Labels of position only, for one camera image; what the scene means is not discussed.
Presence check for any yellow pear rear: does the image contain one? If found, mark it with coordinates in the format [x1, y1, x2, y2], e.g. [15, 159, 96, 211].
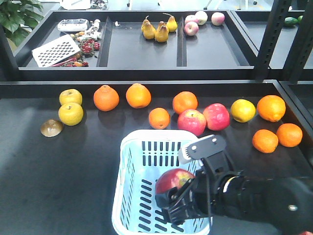
[59, 89, 83, 106]

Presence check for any knobbed orange right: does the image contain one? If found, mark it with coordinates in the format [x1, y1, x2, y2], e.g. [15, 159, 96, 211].
[257, 95, 286, 122]

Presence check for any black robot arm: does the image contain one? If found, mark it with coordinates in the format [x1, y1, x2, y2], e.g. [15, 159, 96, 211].
[156, 146, 313, 235]

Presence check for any black wooden produce stand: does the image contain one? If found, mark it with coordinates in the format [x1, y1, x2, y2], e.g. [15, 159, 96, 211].
[0, 12, 313, 235]

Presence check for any white device box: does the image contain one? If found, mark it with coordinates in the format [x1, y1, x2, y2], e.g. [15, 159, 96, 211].
[57, 19, 89, 32]

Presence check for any small orange right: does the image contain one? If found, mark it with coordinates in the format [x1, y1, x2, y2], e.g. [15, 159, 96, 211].
[276, 123, 303, 147]

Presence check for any pink red apple left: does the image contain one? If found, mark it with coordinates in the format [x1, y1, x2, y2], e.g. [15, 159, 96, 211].
[177, 109, 206, 136]

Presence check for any green potted plant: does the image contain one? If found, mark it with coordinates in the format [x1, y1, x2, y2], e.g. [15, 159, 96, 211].
[0, 0, 43, 47]

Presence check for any pink apple on shelf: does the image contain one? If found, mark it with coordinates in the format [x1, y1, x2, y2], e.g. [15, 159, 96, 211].
[184, 22, 199, 36]

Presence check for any brown pear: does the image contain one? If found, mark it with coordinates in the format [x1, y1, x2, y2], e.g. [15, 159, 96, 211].
[155, 25, 169, 43]

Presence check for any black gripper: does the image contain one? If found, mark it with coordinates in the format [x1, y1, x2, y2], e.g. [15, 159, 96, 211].
[156, 134, 245, 225]

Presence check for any orange with knob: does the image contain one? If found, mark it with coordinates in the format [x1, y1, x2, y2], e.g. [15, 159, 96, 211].
[93, 85, 119, 112]

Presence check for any black shelf upright post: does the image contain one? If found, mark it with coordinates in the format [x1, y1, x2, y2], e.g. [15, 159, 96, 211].
[253, 0, 291, 82]

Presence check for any red apple right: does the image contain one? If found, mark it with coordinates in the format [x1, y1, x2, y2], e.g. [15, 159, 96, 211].
[203, 103, 230, 131]

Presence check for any yellow pear front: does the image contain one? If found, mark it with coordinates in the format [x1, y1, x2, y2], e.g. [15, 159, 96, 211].
[58, 102, 84, 126]

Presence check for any yellow pear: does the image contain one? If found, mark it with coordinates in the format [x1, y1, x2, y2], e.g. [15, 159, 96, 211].
[58, 102, 84, 126]
[59, 89, 83, 106]

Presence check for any orange behind apples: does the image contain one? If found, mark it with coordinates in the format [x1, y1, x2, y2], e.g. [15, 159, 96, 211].
[172, 91, 198, 115]

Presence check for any white perforated tray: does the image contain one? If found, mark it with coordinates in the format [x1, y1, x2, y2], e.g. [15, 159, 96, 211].
[32, 35, 80, 68]

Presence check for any green avocado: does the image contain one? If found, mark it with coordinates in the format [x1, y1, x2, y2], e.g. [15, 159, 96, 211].
[284, 17, 298, 27]

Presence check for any dark red apple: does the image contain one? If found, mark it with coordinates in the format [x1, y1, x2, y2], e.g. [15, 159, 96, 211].
[155, 168, 195, 194]
[300, 231, 313, 235]

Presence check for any yellow orange fruit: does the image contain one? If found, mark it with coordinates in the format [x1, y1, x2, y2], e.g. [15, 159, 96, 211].
[230, 99, 256, 123]

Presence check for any small orange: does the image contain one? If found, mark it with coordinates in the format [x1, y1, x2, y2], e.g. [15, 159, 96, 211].
[149, 107, 171, 130]
[276, 123, 303, 147]
[252, 129, 279, 153]

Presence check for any light blue plastic basket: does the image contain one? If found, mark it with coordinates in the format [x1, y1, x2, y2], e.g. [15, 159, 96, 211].
[112, 130, 212, 235]

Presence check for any large orange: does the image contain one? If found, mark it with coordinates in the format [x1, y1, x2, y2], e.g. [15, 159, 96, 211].
[126, 83, 152, 109]

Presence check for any small orange left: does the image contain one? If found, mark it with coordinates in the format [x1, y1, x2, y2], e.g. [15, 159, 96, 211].
[252, 129, 279, 153]

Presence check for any small orange middle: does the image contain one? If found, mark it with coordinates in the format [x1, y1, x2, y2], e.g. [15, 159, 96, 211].
[149, 107, 171, 130]

